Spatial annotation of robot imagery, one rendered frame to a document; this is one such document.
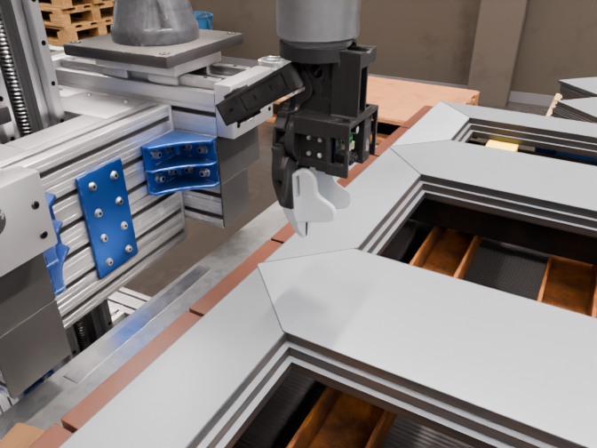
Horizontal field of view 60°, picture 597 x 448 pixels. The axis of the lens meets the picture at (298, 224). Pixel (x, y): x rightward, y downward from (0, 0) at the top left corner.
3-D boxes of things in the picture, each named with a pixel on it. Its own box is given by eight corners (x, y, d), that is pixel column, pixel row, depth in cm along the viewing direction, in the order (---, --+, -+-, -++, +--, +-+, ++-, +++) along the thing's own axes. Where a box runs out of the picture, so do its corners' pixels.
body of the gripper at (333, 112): (345, 187, 49) (351, 54, 43) (266, 169, 52) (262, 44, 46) (375, 158, 55) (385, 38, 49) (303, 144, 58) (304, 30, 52)
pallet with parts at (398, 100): (239, 120, 370) (235, 63, 350) (300, 86, 445) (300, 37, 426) (448, 156, 313) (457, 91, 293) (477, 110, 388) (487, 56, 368)
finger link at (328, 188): (341, 245, 57) (345, 168, 52) (294, 232, 60) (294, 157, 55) (353, 233, 59) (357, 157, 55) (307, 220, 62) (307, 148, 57)
